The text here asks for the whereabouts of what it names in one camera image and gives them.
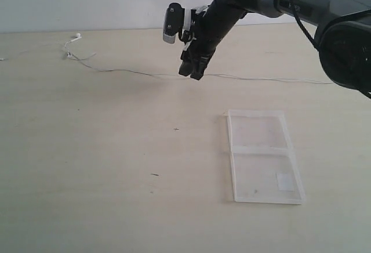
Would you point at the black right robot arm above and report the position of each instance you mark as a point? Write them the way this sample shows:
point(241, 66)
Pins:
point(342, 37)

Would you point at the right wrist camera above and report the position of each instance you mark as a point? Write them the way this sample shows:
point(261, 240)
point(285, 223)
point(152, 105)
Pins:
point(178, 22)

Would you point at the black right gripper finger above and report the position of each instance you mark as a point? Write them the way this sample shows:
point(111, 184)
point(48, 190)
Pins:
point(187, 66)
point(199, 66)

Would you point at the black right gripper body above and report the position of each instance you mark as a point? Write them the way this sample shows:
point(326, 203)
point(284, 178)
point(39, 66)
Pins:
point(211, 28)

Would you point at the clear plastic open case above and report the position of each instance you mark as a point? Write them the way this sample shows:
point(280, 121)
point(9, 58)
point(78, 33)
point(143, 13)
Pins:
point(262, 157)

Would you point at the white wired earphones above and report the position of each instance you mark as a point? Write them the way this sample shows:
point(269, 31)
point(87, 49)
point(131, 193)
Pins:
point(67, 54)

